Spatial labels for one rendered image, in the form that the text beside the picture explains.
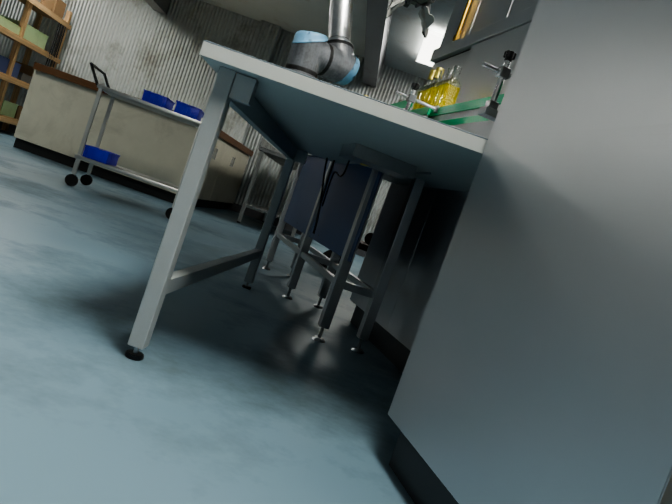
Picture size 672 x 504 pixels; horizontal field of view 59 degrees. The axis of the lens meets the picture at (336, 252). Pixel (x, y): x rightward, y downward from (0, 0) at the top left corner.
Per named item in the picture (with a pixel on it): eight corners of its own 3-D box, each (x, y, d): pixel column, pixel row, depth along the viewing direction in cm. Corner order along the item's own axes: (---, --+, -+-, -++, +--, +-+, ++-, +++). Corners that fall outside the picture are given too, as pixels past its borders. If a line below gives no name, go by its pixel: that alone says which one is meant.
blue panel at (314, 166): (391, 275, 228) (429, 170, 225) (349, 262, 223) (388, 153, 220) (309, 229, 380) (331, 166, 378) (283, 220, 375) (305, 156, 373)
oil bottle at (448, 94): (443, 137, 220) (463, 81, 218) (430, 131, 218) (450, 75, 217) (437, 137, 225) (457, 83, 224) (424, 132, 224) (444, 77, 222)
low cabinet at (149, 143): (233, 211, 892) (253, 151, 886) (184, 207, 637) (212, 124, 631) (107, 166, 895) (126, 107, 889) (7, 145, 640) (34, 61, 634)
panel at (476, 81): (589, 109, 163) (634, -12, 160) (580, 105, 162) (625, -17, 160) (449, 127, 249) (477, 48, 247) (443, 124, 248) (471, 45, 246)
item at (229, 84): (121, 356, 140) (218, 64, 136) (242, 286, 291) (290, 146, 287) (158, 369, 140) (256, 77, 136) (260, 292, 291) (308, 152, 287)
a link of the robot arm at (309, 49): (279, 63, 211) (289, 25, 209) (309, 76, 219) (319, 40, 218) (297, 63, 201) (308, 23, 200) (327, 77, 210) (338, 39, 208)
